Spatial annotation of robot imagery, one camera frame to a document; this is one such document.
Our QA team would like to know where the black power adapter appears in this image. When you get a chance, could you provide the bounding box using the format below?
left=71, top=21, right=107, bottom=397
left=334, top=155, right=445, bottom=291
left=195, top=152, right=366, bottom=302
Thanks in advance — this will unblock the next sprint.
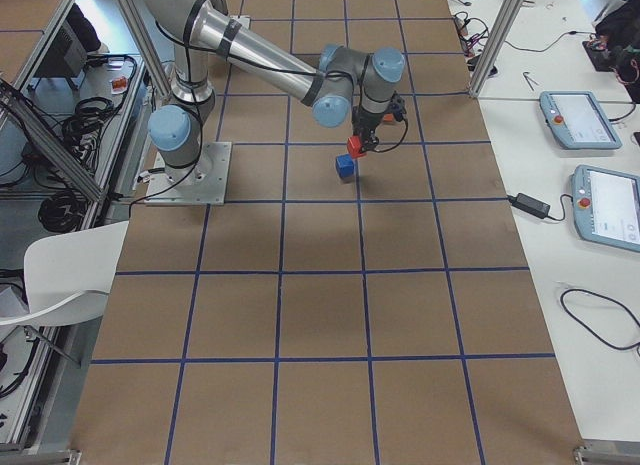
left=507, top=193, right=550, bottom=219

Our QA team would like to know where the aluminium frame post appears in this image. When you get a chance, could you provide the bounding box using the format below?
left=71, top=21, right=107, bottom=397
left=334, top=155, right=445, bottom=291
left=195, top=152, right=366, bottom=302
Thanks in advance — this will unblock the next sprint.
left=468, top=0, right=524, bottom=98

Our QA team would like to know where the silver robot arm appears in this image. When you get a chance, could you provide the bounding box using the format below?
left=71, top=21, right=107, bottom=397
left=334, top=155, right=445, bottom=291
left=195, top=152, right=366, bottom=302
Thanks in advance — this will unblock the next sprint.
left=144, top=0, right=407, bottom=180

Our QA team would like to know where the blue wooden block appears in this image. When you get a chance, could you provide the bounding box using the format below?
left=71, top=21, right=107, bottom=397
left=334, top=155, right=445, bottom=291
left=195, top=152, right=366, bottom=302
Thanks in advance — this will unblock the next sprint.
left=335, top=154, right=356, bottom=181

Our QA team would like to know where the red wooden block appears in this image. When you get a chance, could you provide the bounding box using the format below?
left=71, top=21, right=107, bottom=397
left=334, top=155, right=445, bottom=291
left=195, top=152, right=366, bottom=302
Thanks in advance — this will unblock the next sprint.
left=347, top=135, right=366, bottom=160

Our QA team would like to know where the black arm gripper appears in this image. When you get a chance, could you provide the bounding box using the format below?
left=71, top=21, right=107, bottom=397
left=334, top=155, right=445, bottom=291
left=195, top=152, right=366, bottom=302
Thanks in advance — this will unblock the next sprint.
left=351, top=107, right=386, bottom=156

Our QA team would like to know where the upper teach pendant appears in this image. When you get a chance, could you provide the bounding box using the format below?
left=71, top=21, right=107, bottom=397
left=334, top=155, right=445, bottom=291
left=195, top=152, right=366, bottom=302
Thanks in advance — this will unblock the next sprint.
left=539, top=91, right=622, bottom=150

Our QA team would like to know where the lower teach pendant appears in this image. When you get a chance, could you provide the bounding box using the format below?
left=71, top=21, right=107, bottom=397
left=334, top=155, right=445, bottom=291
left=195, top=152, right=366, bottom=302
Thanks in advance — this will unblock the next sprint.
left=571, top=165, right=639, bottom=252

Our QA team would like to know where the teach pendant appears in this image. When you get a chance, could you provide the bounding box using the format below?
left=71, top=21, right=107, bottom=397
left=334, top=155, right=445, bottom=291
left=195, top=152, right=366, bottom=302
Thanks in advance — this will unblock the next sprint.
left=571, top=165, right=639, bottom=252
left=539, top=91, right=622, bottom=150

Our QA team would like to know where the white chair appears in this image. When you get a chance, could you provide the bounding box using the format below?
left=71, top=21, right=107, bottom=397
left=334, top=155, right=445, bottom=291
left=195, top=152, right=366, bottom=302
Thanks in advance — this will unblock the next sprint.
left=1, top=220, right=129, bottom=327

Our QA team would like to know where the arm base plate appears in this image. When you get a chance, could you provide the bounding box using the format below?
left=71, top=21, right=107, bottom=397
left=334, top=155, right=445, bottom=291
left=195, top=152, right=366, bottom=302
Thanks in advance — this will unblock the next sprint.
left=144, top=142, right=232, bottom=206

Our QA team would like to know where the black cable on table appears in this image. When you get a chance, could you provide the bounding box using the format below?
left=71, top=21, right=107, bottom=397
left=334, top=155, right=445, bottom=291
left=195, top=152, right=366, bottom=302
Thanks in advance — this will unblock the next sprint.
left=559, top=284, right=640, bottom=352

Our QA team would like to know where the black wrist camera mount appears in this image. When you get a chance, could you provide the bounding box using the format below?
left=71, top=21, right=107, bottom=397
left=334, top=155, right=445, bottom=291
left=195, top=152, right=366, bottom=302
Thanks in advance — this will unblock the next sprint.
left=387, top=92, right=406, bottom=122

